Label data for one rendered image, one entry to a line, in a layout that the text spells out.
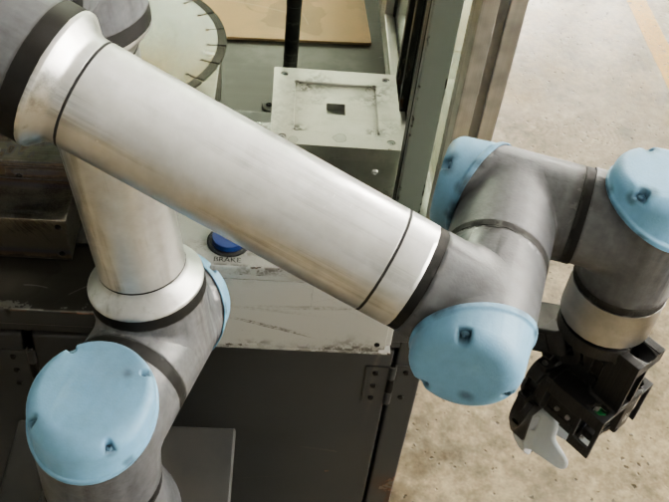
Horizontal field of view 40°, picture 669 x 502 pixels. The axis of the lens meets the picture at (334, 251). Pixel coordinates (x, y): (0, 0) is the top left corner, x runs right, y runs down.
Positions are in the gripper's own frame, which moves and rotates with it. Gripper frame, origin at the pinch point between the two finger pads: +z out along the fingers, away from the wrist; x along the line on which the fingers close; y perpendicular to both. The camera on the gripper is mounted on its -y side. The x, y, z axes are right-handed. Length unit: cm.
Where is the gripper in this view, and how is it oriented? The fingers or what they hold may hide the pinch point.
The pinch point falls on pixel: (527, 437)
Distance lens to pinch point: 93.5
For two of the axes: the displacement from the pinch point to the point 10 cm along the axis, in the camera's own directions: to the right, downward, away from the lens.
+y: 6.4, 5.8, -5.0
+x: 7.6, -4.0, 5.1
